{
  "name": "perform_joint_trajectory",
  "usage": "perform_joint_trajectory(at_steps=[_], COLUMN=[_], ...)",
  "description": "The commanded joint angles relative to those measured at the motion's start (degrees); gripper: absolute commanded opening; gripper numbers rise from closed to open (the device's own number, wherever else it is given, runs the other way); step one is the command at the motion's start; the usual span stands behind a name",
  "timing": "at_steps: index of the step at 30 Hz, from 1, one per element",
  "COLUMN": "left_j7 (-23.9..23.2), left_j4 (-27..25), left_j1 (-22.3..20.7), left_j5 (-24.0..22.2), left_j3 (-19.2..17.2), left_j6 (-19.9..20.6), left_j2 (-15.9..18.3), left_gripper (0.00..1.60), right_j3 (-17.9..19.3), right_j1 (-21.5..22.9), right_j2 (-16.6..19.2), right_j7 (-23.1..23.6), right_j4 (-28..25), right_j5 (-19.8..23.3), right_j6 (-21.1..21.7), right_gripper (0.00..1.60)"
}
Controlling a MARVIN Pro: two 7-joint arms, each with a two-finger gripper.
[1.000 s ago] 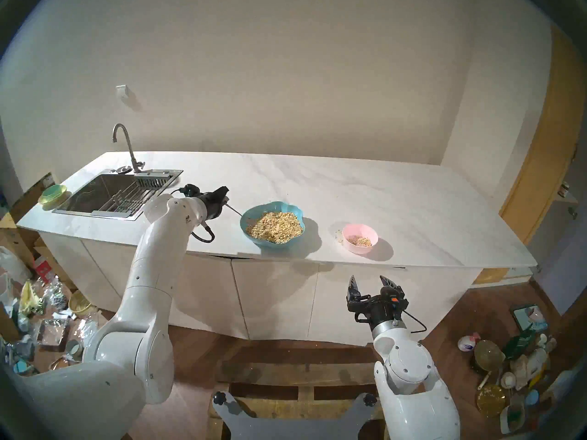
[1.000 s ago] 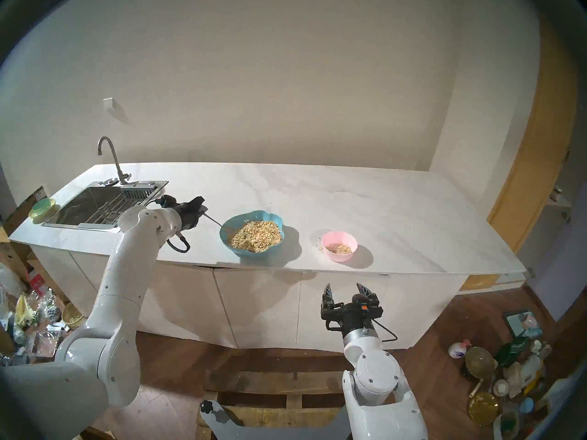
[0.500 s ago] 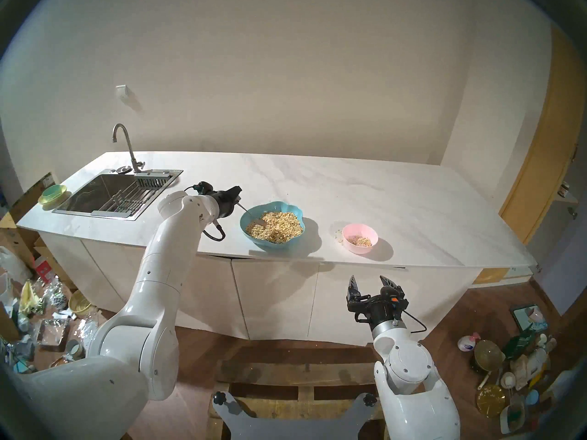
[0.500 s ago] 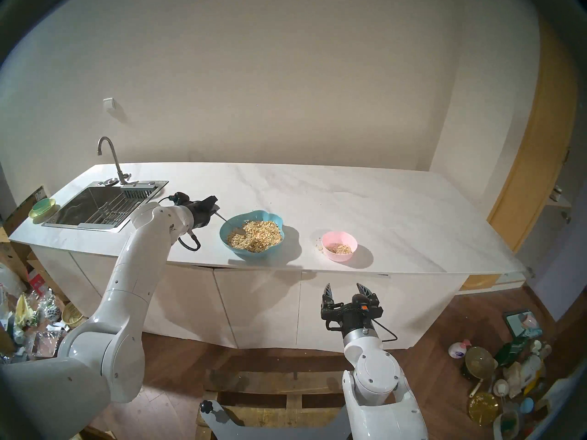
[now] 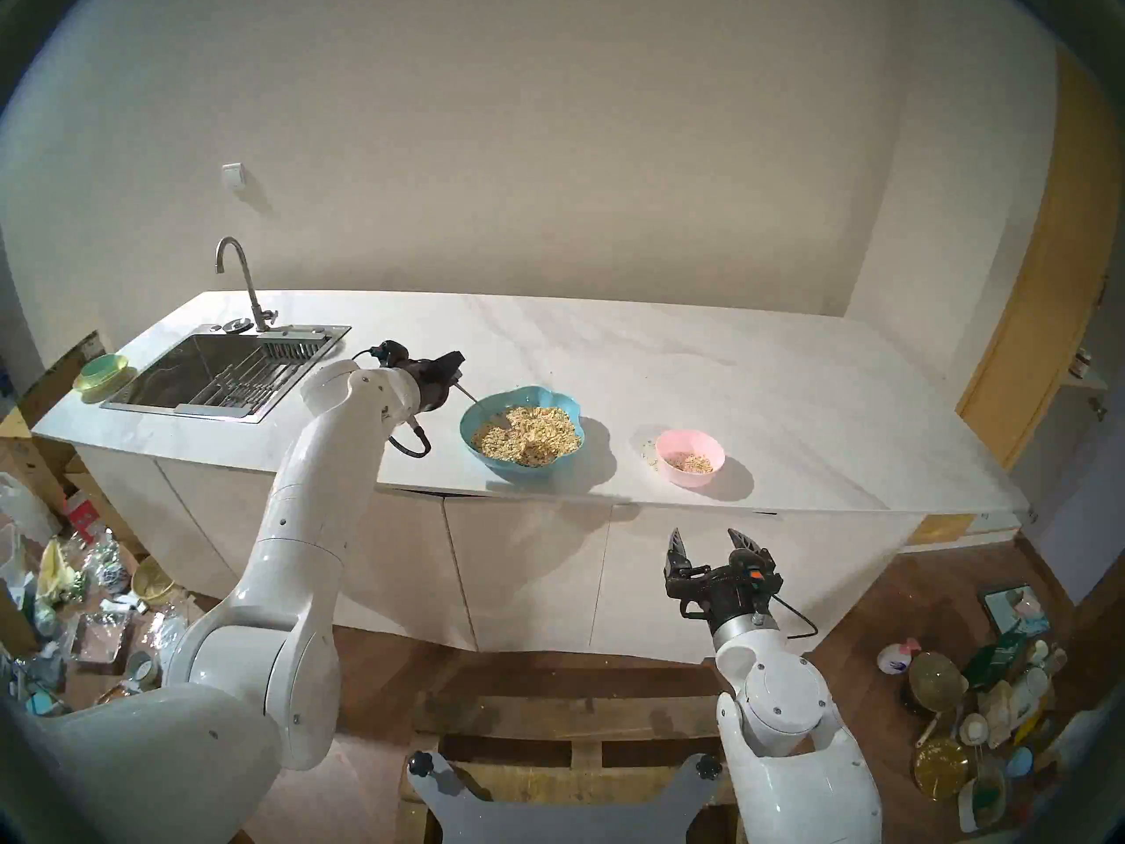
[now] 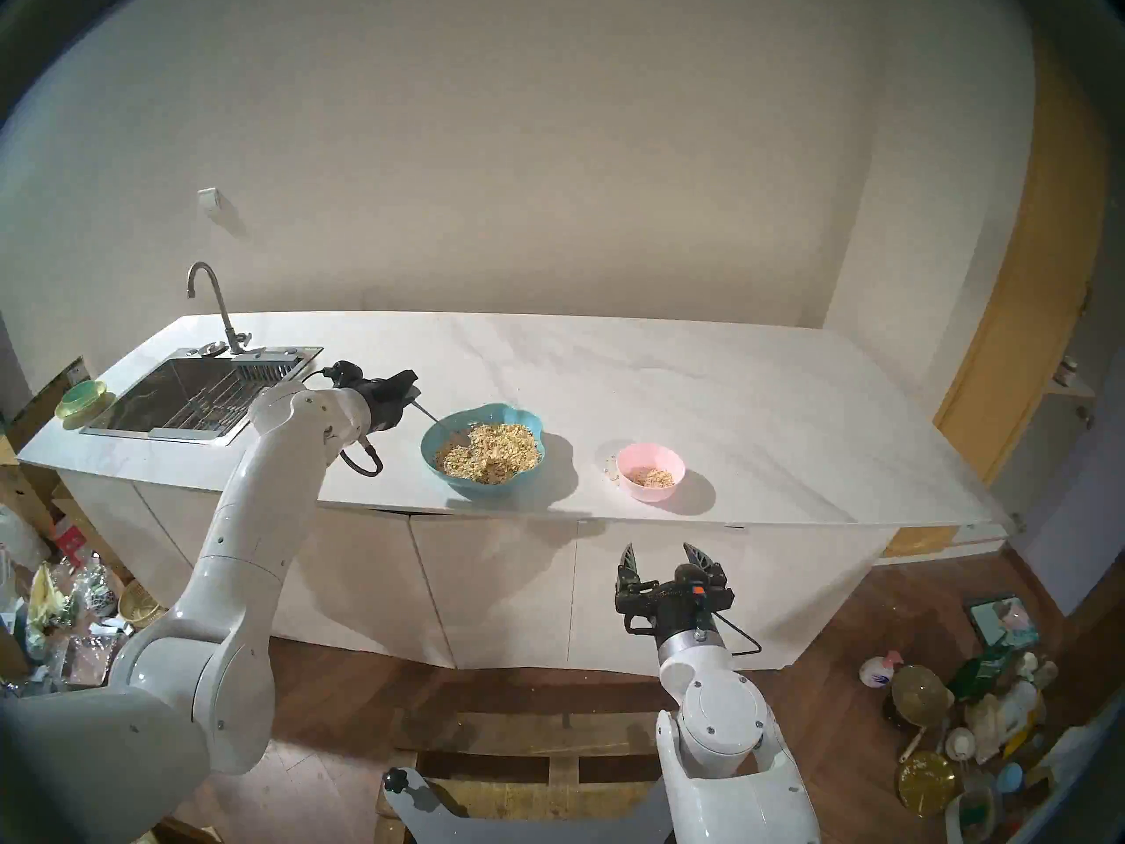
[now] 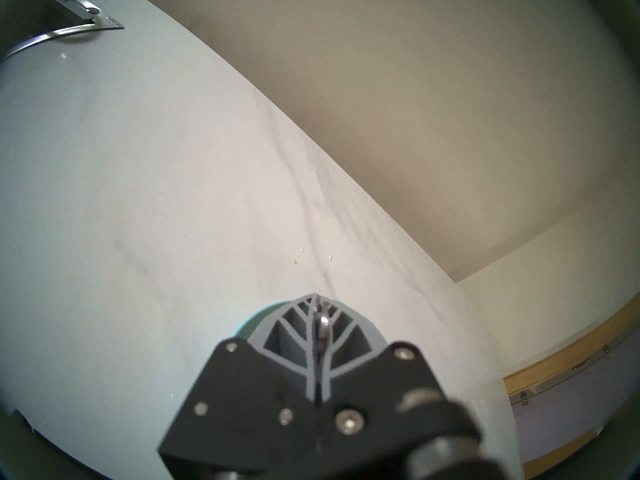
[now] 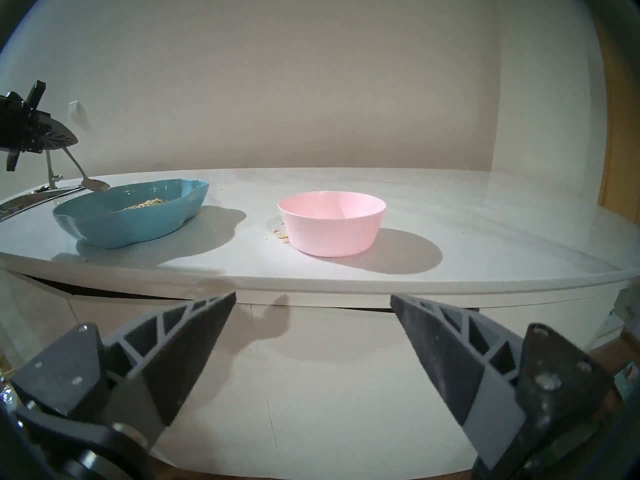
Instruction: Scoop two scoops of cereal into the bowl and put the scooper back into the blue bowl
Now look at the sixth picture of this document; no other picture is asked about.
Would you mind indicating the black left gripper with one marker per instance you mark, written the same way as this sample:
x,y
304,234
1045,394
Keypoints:
x,y
382,407

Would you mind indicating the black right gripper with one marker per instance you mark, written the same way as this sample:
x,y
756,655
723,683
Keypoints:
x,y
655,607

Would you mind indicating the metal spoon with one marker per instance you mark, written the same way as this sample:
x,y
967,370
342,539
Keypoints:
x,y
426,411

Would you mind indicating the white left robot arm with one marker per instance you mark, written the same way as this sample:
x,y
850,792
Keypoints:
x,y
237,534

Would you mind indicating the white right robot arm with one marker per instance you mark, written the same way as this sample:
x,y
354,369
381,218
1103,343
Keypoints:
x,y
721,719

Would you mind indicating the pink plastic bowl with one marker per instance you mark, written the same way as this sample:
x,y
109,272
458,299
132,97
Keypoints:
x,y
650,495

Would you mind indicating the blue flower-shaped bowl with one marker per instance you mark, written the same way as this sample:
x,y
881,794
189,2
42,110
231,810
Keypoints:
x,y
475,492

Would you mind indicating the olive strainer bowl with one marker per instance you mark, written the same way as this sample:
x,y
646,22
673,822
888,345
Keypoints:
x,y
921,693

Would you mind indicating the blue-white ceramic bowl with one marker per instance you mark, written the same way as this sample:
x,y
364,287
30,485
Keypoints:
x,y
103,600

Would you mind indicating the small oat flakes portion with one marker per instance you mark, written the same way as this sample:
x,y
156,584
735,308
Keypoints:
x,y
655,477

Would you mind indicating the spilled oat flakes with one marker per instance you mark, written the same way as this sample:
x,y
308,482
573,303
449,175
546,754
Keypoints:
x,y
611,470

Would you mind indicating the large oat flakes heap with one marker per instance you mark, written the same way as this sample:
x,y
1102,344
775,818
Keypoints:
x,y
505,451

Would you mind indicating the white counter cabinet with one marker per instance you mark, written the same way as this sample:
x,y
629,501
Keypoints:
x,y
510,578

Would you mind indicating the steel gooseneck faucet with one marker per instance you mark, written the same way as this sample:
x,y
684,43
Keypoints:
x,y
224,319

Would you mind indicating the steel sink drain rack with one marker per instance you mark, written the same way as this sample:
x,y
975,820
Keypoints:
x,y
206,405

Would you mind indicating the round steel sink cap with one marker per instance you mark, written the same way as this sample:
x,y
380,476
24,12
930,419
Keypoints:
x,y
209,350

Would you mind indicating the wooden pallet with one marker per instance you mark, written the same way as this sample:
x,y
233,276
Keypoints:
x,y
527,732

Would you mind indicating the white bottle pink cap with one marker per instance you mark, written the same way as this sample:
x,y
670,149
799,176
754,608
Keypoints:
x,y
877,673

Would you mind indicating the stainless steel sink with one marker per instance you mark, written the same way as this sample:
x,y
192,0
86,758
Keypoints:
x,y
149,394

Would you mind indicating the green and yellow dish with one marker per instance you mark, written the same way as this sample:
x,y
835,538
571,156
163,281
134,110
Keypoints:
x,y
81,398

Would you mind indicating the black framed tablet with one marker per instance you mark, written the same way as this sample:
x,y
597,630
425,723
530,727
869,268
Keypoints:
x,y
989,618

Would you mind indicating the green snack bag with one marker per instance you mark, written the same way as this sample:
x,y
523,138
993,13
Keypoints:
x,y
980,671

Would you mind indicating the wicker basket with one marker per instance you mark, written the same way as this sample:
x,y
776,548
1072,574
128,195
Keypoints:
x,y
139,600

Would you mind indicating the yellow glass plate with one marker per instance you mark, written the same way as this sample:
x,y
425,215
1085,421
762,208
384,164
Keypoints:
x,y
927,782

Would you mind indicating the black star knob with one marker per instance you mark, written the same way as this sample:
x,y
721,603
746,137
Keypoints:
x,y
397,781

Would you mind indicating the small white ladle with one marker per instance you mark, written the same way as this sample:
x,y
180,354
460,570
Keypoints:
x,y
960,744

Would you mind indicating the red box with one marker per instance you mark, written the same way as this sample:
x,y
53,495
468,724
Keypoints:
x,y
70,542

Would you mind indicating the white plastic jug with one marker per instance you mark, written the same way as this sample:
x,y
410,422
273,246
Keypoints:
x,y
1019,702

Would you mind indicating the white container green contents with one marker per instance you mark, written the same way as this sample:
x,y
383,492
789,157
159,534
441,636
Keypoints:
x,y
971,816

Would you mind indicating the blue cup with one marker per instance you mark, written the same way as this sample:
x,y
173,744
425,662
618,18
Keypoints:
x,y
1009,778

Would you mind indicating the lavender door leaf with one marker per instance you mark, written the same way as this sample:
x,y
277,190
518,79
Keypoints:
x,y
1072,534

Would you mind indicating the white plastic bag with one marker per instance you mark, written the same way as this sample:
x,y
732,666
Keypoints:
x,y
19,539

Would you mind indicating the yellow-green bag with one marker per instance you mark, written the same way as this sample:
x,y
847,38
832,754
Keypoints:
x,y
44,596

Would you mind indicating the small dark-lidded jar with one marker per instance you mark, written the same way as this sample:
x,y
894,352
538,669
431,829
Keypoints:
x,y
1066,372

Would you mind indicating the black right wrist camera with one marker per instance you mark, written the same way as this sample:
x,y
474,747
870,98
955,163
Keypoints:
x,y
694,583

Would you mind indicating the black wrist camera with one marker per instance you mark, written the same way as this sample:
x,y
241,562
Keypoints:
x,y
344,373
694,583

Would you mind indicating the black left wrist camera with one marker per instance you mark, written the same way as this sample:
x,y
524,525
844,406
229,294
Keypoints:
x,y
344,373

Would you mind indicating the white wall switch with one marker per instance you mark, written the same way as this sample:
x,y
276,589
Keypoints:
x,y
209,198

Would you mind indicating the yellow wooden door frame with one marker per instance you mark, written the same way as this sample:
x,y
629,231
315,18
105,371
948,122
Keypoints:
x,y
1019,323

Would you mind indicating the small wall shelf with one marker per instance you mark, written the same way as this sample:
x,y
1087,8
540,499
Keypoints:
x,y
1070,391

